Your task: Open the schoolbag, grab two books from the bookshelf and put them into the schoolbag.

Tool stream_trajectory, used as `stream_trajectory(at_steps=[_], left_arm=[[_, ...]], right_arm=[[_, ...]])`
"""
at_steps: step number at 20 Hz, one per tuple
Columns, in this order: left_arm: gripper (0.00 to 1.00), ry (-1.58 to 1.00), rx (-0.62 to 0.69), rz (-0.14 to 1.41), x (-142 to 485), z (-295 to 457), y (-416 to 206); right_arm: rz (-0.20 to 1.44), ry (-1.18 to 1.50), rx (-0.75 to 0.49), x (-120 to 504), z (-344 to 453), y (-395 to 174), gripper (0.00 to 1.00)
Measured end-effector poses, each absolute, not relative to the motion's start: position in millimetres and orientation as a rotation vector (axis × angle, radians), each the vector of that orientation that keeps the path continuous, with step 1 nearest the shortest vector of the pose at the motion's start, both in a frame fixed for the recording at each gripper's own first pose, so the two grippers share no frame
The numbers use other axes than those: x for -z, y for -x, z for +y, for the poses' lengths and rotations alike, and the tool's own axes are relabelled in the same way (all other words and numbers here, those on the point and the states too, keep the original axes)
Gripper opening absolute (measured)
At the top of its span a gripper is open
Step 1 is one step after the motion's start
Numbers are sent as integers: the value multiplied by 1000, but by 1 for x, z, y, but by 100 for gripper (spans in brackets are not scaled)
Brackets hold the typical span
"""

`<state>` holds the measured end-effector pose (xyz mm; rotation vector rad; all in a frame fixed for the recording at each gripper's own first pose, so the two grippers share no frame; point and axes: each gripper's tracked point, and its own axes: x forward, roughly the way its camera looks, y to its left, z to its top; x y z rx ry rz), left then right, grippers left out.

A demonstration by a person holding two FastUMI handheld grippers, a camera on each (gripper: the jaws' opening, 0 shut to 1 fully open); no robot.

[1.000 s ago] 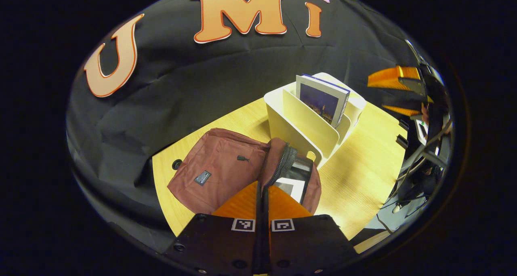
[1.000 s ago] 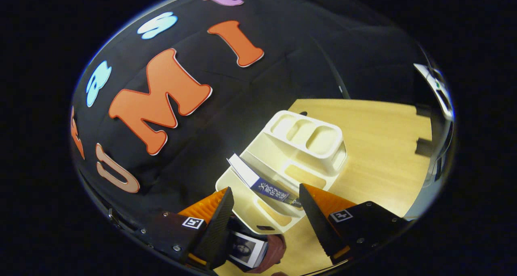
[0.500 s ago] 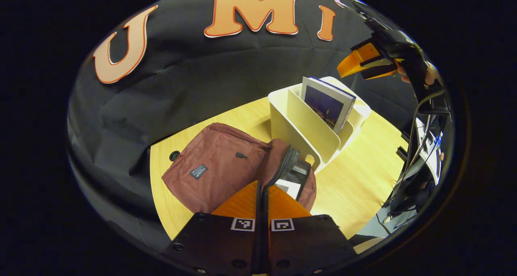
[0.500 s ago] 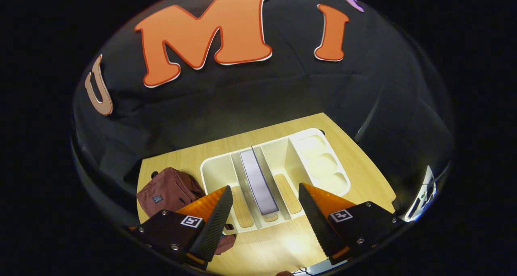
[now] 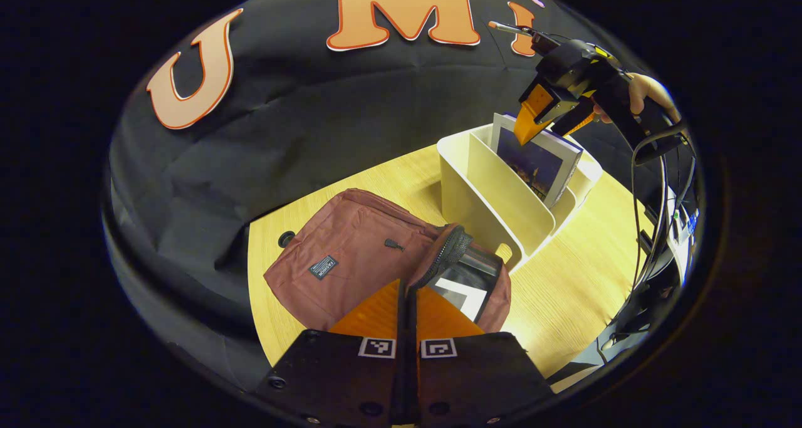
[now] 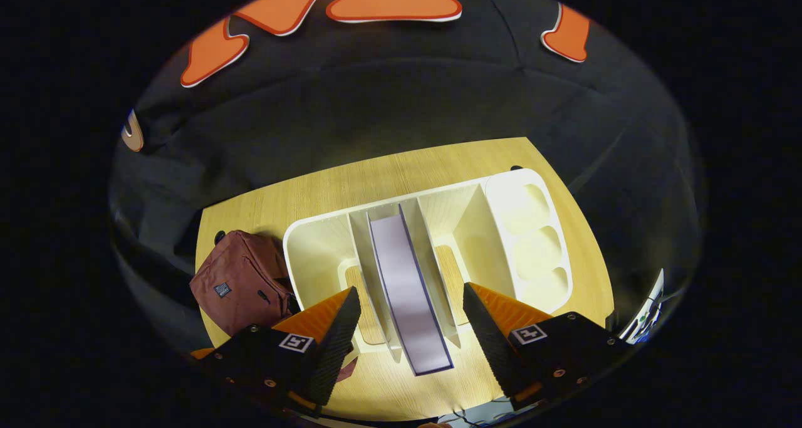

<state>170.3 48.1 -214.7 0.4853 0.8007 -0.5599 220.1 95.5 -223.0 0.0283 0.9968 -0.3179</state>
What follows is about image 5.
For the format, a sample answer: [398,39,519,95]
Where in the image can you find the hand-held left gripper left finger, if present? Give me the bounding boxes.
[254,279,408,428]

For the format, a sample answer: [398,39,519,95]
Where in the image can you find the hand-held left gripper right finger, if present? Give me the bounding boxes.
[407,284,555,428]

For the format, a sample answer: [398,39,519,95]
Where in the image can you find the blue spine book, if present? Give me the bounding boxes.
[491,113,585,209]

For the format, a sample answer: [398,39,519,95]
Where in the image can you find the white spine book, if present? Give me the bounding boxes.
[432,246,505,323]

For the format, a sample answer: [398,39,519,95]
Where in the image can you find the white bookshelf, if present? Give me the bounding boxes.
[437,124,603,272]

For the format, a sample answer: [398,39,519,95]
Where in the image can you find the maroon schoolbag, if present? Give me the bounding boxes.
[263,188,513,335]

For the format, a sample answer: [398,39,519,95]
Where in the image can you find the black backdrop cloth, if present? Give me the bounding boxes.
[103,0,684,391]

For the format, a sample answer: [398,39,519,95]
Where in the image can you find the black cable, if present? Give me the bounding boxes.
[630,124,690,291]

